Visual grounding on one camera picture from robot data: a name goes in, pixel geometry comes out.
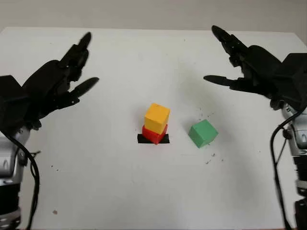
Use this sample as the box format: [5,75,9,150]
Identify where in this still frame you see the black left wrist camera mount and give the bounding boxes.
[0,75,33,131]

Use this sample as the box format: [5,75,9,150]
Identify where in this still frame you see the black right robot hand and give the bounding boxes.
[203,25,290,99]

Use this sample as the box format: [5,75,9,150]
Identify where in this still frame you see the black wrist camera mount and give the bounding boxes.
[0,75,33,131]
[271,53,307,113]

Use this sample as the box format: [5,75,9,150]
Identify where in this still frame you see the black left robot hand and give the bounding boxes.
[21,32,100,120]

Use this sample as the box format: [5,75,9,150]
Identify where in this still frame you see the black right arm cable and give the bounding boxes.
[270,115,296,230]

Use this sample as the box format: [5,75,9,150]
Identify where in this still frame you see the red cube block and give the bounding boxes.
[142,124,168,145]

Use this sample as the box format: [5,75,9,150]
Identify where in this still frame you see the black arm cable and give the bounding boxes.
[4,129,41,230]
[270,115,296,230]

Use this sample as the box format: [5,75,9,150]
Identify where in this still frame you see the black tape marker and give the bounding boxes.
[137,134,170,145]

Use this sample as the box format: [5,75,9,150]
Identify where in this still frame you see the yellow cube block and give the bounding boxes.
[144,103,171,134]

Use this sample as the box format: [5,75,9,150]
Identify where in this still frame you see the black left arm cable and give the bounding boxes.
[4,129,41,230]

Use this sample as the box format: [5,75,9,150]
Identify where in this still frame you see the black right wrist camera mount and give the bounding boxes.
[271,53,307,113]

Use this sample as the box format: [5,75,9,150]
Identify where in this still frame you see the green cube block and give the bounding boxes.
[188,119,219,149]

